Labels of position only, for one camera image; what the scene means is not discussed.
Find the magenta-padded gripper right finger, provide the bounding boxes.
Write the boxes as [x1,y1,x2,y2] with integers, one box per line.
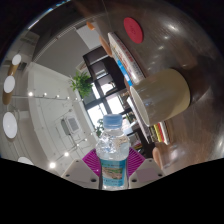
[126,146,165,190]

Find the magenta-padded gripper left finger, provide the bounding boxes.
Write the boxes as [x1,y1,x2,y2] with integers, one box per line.
[61,148,103,190]

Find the clear water bottle blue cap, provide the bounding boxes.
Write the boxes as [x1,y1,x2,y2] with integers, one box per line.
[95,113,131,191]

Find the ceiling spot lights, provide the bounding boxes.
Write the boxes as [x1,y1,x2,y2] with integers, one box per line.
[28,91,98,170]

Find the green potted plant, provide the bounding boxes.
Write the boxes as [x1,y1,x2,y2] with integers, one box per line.
[94,119,105,138]
[69,71,94,99]

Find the ceiling air conditioner unit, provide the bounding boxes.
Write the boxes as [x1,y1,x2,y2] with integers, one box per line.
[60,115,81,136]

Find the cream ceramic mug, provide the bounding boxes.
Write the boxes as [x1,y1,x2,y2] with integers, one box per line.
[129,68,192,127]

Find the round white ceiling panels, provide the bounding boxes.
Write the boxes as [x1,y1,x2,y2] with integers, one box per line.
[2,54,34,166]

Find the low dark open shelf unit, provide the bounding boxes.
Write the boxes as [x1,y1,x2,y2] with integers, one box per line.
[82,45,156,154]

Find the flat white and blue book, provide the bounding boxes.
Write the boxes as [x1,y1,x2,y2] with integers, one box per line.
[107,31,147,85]

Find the orange chairs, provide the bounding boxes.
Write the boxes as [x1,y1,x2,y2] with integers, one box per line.
[85,21,165,170]

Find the flat round red coaster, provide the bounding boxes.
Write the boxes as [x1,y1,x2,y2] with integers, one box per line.
[123,17,144,45]

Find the white wall panel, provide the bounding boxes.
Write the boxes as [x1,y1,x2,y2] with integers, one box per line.
[75,24,101,50]

